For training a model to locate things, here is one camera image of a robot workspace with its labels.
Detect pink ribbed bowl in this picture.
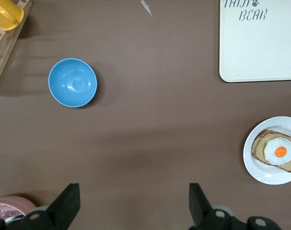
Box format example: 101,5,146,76
0,195,37,220

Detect grey tape scrap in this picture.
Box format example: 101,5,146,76
140,0,153,17

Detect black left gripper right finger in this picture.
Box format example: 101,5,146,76
188,183,280,230

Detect yellow mug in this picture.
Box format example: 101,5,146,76
0,0,25,31

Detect cream bear print tray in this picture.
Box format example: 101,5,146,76
219,0,291,83

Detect bread slice under egg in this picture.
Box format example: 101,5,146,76
251,130,291,173

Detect wooden mug rack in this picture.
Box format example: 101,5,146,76
0,0,33,95

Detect white round plate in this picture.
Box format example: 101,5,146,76
243,116,291,185

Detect blue bowl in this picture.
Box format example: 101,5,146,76
48,58,98,108

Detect fried egg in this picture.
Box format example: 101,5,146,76
263,137,291,166

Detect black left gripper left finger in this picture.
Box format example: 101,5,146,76
0,183,81,230

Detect pink crinkled wrap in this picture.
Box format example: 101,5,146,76
0,204,20,217

